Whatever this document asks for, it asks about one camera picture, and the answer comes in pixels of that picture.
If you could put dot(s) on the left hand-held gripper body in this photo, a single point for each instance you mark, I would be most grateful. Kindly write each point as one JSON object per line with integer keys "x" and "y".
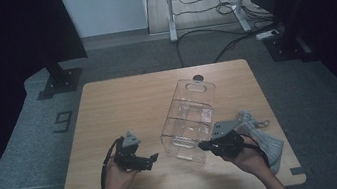
{"x": 128, "y": 156}

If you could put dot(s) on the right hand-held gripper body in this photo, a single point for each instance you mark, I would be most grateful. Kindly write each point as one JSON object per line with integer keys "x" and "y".
{"x": 227, "y": 143}

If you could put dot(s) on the person's right hand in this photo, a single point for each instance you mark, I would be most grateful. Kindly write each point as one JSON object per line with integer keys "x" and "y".
{"x": 251, "y": 163}

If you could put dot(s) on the person's left hand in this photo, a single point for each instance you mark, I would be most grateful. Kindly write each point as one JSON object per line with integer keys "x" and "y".
{"x": 117, "y": 181}

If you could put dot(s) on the white power strip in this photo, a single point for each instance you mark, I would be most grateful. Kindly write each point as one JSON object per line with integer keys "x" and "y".
{"x": 267, "y": 35}

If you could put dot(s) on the clear acrylic divided organizer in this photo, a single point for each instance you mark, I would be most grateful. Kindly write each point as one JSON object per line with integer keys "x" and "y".
{"x": 190, "y": 121}

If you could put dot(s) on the black stand with base plate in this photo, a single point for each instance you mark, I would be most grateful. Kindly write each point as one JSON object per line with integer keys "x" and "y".
{"x": 61, "y": 80}
{"x": 284, "y": 48}

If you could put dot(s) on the black floor tape mark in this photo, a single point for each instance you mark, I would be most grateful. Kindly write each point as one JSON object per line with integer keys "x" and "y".
{"x": 62, "y": 122}

